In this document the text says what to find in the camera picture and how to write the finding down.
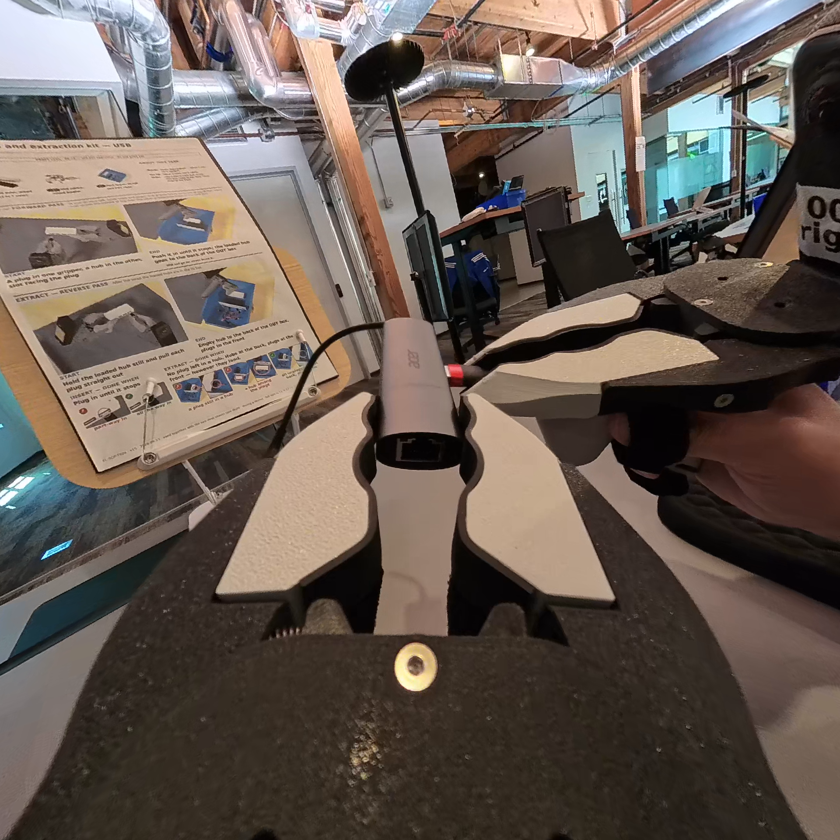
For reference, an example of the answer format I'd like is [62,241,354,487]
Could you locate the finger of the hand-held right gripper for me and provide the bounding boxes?
[461,328,721,421]
[466,292,665,370]

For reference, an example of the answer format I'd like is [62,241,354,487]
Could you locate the grey usb hub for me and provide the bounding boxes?
[266,318,463,471]

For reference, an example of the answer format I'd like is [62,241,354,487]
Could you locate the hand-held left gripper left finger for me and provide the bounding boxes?
[215,392,383,608]

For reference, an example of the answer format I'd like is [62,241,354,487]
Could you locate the wooden pillar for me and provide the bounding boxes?
[292,33,411,320]

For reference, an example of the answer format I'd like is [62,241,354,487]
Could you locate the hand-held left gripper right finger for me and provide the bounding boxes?
[453,392,616,611]

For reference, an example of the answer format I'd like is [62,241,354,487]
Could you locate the person's right hand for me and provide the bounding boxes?
[607,384,840,543]

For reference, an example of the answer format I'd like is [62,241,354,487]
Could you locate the black floor lamp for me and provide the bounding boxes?
[343,29,439,221]

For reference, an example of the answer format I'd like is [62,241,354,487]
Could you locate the wooden book stand white base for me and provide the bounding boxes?
[0,138,352,506]

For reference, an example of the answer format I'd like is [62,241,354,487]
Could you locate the black framed panel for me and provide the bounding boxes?
[402,210,455,322]

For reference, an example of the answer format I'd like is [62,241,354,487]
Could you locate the black computer monitor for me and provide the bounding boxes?
[521,187,572,266]

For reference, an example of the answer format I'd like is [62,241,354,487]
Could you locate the black office chair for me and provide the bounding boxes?
[537,210,651,309]

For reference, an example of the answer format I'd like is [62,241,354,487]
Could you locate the blue white jacket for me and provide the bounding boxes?
[446,249,500,322]

